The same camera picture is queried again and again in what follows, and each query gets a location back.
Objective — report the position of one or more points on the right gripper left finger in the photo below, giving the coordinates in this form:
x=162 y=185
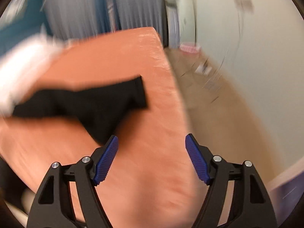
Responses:
x=52 y=205

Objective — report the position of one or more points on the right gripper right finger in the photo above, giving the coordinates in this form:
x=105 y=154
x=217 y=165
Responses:
x=251 y=205

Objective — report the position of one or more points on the black pants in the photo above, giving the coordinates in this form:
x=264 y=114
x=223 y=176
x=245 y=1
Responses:
x=99 y=110

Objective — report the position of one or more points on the orange bed blanket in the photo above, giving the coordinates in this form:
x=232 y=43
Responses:
x=151 y=182

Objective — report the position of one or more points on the white bed cover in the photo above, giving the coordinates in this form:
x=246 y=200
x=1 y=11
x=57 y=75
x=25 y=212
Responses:
x=23 y=65

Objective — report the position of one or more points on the pink waste bin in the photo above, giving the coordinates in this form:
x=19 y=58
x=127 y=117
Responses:
x=191 y=48

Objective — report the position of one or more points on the grey blue curtains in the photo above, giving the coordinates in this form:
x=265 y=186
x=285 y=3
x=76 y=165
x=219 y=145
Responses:
x=79 y=19

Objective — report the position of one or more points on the standing mirror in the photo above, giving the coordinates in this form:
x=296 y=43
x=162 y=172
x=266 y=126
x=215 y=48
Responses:
x=181 y=22

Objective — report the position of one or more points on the wall power socket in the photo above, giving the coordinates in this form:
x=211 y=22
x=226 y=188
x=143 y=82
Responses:
x=244 y=5

